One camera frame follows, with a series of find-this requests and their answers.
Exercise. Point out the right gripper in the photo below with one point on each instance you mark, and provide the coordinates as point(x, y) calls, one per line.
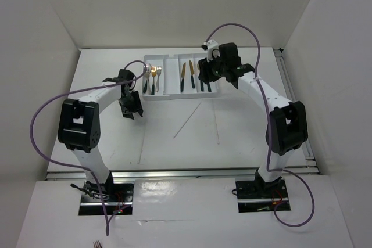
point(205, 74)

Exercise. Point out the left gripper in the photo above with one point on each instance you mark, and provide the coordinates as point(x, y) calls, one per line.
point(136, 107)

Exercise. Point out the gold knife green handle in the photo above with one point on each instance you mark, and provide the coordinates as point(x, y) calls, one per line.
point(182, 77)
point(191, 68)

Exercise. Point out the gold fork green handle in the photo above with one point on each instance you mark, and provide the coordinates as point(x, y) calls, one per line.
point(146, 80)
point(154, 75)

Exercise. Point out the silver fork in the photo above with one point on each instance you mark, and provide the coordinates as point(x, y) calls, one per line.
point(149, 87)
point(158, 73)

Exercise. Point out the white chopstick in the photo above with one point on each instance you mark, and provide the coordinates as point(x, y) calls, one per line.
point(141, 150)
point(186, 121)
point(216, 123)

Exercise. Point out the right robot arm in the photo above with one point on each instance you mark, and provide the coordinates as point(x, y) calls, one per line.
point(286, 120)

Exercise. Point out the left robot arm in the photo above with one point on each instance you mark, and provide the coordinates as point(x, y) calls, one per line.
point(80, 129)

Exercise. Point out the white cutlery tray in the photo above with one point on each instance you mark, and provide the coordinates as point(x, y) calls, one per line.
point(170, 78)

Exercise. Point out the copper fork tines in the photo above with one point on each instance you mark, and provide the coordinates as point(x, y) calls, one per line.
point(97, 244)

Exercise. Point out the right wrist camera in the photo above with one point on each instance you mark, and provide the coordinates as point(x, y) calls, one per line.
point(210, 46)

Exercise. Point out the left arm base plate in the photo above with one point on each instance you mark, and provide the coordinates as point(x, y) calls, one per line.
point(120, 201)

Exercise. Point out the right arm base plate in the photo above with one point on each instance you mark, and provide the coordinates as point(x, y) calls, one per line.
point(252, 200)

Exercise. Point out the aluminium rail frame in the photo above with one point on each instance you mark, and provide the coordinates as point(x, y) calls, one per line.
point(194, 152)

